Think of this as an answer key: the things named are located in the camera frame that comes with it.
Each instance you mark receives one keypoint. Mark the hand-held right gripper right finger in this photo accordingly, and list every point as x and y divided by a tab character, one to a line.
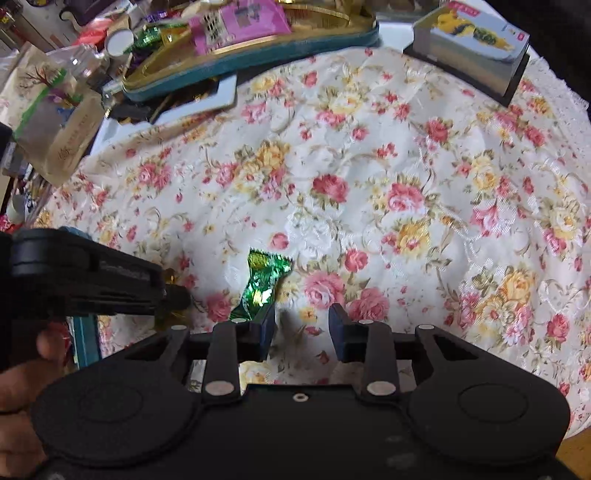
337	337

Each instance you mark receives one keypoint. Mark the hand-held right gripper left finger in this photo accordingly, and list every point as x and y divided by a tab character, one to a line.
268	332

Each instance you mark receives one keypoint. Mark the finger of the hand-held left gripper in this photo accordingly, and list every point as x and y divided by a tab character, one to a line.
138	290

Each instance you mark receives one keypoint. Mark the gold foil candy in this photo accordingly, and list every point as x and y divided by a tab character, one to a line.
170	278

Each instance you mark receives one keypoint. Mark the green foil candy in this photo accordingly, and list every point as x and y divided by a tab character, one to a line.
261	286

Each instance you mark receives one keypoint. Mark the teal tin tray gold inside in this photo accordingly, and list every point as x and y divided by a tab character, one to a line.
85	341

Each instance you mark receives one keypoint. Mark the person's left hand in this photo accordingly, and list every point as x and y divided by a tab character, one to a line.
18	397

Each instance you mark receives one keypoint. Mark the brown paper bag tree print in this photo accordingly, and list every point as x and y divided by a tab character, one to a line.
51	124

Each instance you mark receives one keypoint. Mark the floral tablecloth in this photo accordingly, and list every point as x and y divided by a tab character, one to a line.
392	161

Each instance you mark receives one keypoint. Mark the white flat board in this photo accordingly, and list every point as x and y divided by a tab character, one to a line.
217	94

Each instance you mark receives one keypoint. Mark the small clear glass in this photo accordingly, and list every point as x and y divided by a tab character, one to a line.
83	62

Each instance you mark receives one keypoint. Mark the pile of foil candies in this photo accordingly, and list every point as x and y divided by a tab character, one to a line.
154	37

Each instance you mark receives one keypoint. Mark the teal heart-shaped tin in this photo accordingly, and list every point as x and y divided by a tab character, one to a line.
258	62

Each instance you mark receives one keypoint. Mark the pink snack packet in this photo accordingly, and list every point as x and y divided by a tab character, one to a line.
240	23

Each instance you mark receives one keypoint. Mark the yellow print box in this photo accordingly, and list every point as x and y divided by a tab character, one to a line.
471	55

